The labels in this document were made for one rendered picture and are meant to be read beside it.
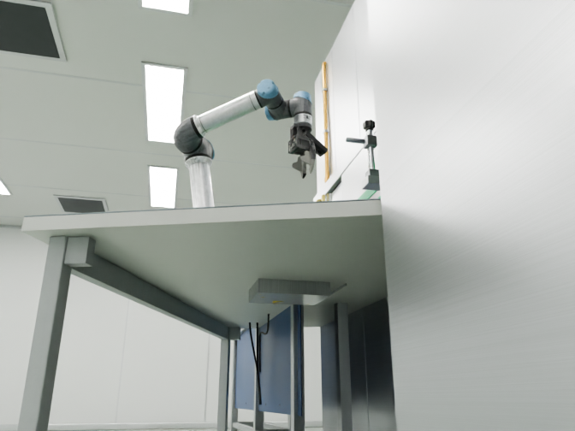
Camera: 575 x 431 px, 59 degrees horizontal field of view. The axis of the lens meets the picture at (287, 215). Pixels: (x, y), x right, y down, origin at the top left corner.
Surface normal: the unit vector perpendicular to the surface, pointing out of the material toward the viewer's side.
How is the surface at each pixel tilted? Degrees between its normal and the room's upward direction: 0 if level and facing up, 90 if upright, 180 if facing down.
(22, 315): 90
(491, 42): 90
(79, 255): 90
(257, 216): 90
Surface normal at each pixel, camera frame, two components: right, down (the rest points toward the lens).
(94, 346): 0.23, -0.33
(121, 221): -0.13, -0.34
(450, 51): -0.97, -0.08
